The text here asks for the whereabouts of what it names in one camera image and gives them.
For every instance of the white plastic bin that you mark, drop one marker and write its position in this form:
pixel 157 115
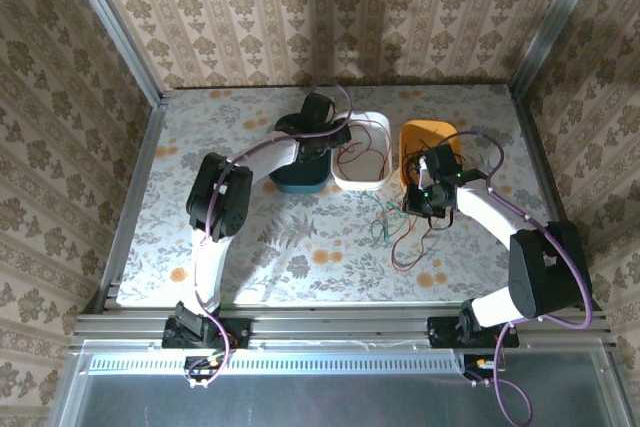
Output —
pixel 360 182

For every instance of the teal plastic bin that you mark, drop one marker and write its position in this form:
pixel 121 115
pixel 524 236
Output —
pixel 300 182

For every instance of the orange plastic bin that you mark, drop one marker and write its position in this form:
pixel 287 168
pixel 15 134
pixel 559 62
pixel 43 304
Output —
pixel 425 129

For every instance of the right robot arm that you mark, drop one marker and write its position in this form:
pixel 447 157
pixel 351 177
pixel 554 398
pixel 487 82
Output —
pixel 545 267

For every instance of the floral tablecloth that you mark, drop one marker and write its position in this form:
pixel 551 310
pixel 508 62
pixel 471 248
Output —
pixel 300 272

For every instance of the grey metal sheet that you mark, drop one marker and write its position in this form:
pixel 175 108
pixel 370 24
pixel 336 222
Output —
pixel 325 402

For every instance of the aluminium side rail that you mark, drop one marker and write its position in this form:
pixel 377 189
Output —
pixel 540 167
pixel 143 157

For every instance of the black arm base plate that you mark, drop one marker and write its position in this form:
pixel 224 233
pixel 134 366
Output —
pixel 237 332
pixel 440 332

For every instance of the aluminium cross rail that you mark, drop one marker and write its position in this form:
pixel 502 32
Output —
pixel 340 327

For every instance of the aluminium frame post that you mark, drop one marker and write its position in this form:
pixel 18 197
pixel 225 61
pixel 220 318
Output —
pixel 555 22
pixel 116 22

